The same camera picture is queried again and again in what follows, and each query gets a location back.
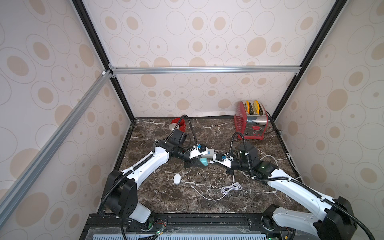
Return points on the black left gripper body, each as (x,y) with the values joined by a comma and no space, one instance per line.
(183,156)

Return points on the teal USB wall charger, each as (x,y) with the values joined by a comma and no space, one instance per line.
(204,161)

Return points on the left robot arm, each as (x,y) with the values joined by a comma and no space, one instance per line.
(120,196)

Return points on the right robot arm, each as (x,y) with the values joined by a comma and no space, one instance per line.
(327,218)

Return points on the white power strip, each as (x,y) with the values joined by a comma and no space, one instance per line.
(210,154)

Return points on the white earbud charging case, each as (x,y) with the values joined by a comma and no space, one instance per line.
(177,179)

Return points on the red metal cup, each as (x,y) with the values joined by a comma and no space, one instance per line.
(179,124)

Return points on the red chrome toaster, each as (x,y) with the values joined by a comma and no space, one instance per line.
(251,119)

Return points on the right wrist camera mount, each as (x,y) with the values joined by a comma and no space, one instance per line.
(221,158)

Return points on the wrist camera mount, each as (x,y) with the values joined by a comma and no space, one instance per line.
(198,150)
(221,158)

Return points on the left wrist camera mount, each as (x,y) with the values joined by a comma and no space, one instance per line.
(198,150)

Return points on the horizontal aluminium frame bar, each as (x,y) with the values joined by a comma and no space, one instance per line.
(206,70)

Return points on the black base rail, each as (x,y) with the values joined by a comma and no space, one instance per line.
(174,226)

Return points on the diagonal aluminium frame bar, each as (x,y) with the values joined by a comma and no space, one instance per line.
(28,177)

